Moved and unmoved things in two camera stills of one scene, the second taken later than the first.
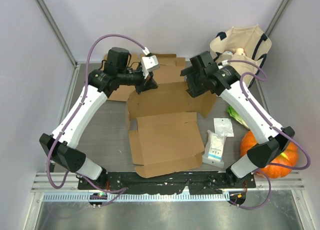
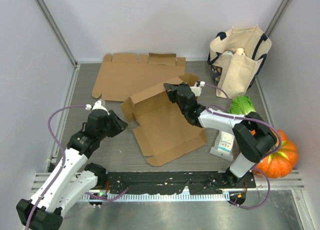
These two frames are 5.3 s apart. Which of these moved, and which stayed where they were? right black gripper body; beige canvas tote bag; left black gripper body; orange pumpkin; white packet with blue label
Moved: left black gripper body; white packet with blue label; right black gripper body
Stayed: orange pumpkin; beige canvas tote bag
